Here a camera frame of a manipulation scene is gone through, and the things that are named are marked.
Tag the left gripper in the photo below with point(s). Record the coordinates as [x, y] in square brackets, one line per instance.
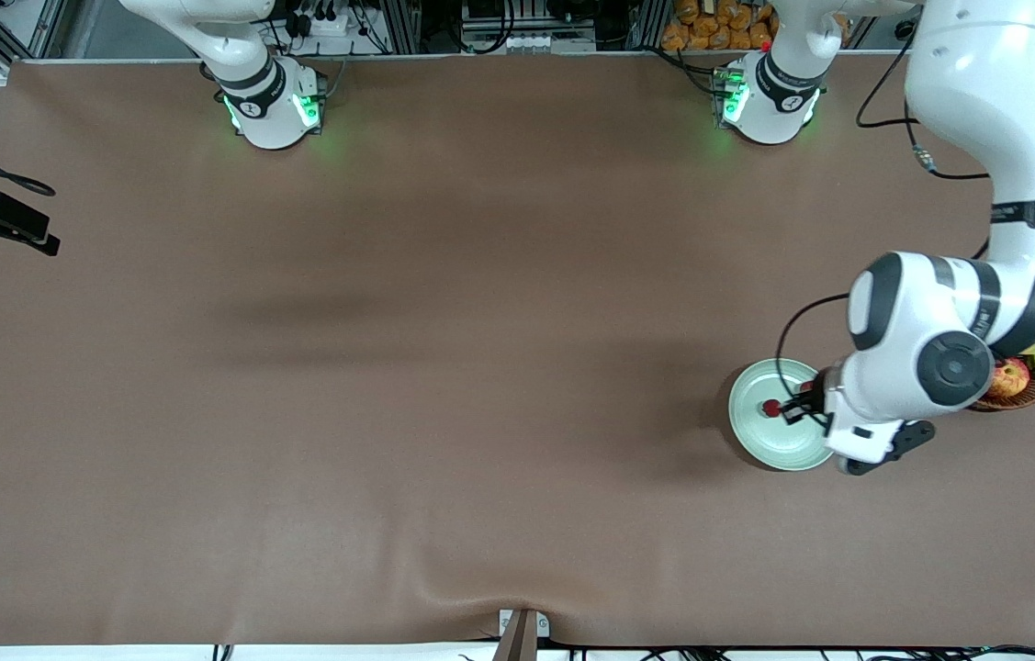
[809, 398]

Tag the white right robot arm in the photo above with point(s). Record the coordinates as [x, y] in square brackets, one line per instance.
[264, 110]

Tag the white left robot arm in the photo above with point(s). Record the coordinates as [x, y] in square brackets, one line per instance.
[976, 73]

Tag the light green round plate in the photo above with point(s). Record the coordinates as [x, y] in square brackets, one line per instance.
[760, 441]

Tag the red yellow apple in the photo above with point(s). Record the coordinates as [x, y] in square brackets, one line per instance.
[1008, 376]

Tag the brown wicker basket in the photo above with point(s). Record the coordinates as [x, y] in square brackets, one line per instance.
[1013, 401]

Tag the brown table cloth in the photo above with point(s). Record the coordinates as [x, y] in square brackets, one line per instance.
[480, 275]

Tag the white power strip with plugs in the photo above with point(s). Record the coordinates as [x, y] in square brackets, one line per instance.
[324, 26]

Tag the brown wooden bar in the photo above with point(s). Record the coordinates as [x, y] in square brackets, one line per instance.
[517, 643]

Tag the orange toy bread pile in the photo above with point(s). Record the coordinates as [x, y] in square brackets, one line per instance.
[710, 23]

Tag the small white power strip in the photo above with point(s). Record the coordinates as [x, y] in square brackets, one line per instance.
[531, 42]

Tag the grey metal table bracket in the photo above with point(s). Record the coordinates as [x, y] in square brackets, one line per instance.
[543, 624]

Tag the aluminium frame post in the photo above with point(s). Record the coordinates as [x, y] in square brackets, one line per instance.
[650, 23]
[399, 28]

